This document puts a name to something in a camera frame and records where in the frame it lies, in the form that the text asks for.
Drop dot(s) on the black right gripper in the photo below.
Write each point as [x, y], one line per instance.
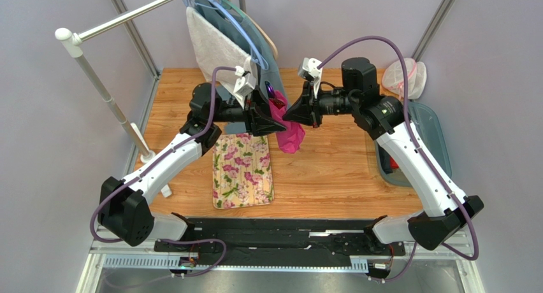
[313, 109]

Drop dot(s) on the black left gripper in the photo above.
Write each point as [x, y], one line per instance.
[255, 120]

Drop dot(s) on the magenta paper napkin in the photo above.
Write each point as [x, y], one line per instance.
[290, 140]

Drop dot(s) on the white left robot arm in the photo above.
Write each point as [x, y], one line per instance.
[124, 203]

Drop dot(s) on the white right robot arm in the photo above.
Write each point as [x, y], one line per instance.
[446, 208]

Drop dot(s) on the blue plastic hanger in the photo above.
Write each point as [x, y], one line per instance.
[254, 52]

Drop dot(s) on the floral placemat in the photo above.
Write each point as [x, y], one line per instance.
[242, 172]

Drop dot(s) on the teal blue garment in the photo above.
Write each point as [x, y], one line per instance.
[215, 18]

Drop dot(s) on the white towel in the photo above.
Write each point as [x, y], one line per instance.
[212, 48]

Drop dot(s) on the white mesh laundry bag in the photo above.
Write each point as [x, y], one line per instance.
[392, 79]

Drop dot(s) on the green plastic hanger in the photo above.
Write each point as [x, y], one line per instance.
[231, 4]

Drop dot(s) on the teal plastic tray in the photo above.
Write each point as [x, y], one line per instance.
[428, 127]

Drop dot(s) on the wooden hanger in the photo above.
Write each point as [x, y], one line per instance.
[271, 44]

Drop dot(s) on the white clothes rack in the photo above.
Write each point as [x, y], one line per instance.
[72, 42]

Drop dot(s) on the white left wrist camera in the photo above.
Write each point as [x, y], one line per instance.
[244, 85]

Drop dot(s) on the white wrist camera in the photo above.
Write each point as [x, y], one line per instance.
[309, 70]
[244, 85]

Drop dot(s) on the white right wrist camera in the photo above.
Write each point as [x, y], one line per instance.
[309, 70]

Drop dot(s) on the red handled utensil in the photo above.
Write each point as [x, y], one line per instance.
[393, 163]

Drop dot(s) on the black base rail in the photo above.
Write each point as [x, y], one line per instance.
[281, 242]

